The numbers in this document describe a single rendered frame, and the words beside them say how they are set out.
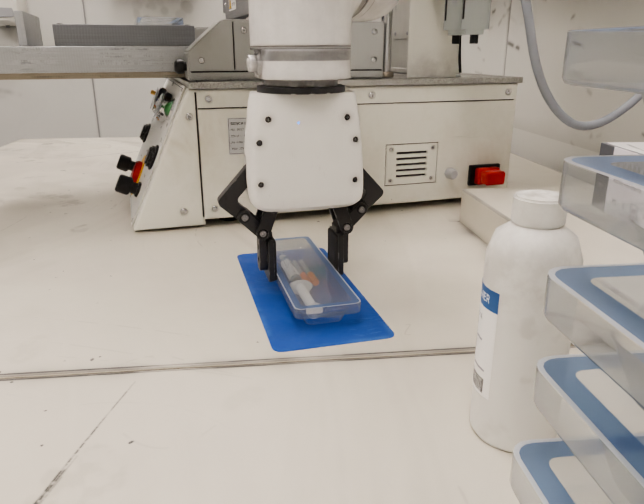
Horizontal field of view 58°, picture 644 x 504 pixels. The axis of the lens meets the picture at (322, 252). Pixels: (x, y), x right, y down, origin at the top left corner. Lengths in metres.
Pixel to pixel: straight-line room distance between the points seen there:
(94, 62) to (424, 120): 0.43
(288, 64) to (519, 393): 0.29
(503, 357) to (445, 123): 0.55
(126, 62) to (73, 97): 1.75
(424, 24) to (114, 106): 1.82
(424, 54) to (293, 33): 0.39
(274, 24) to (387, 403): 0.29
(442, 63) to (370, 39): 0.12
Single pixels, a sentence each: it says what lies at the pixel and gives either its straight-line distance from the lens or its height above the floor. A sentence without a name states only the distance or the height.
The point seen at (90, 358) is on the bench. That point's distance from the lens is 0.47.
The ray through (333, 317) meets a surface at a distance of 0.49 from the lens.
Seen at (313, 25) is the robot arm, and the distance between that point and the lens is 0.47.
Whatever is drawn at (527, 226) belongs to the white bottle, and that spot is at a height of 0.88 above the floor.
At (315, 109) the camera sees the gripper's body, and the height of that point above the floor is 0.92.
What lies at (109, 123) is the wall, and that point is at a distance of 2.51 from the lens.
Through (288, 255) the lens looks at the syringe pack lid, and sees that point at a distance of 0.58.
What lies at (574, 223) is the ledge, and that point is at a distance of 0.66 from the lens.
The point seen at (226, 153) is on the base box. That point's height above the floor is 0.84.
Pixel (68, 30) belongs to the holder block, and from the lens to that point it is 0.80.
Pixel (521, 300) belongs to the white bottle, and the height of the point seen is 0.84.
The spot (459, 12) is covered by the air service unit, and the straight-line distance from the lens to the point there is 0.78.
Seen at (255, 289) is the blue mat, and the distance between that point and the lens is 0.56.
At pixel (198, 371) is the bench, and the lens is 0.43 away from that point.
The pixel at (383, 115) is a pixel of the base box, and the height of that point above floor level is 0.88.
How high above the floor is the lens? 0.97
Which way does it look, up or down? 19 degrees down
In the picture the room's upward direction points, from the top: straight up
